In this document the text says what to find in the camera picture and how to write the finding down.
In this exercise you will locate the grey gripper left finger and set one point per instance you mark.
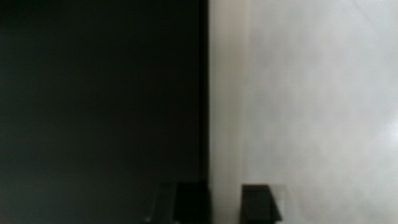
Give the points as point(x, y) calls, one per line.
point(182, 204)

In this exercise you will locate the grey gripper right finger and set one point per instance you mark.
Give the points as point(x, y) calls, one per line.
point(261, 211)

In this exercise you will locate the white desk top tray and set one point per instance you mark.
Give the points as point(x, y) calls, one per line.
point(305, 108)

